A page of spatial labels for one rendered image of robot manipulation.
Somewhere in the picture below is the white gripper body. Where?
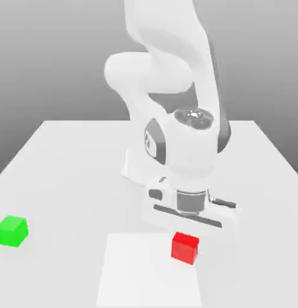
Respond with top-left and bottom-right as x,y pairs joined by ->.
141,194 -> 243,238

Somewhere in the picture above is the small red cube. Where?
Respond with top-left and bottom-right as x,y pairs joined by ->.
171,231 -> 200,266

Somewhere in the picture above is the small green cube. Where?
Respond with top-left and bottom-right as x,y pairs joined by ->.
0,215 -> 29,248

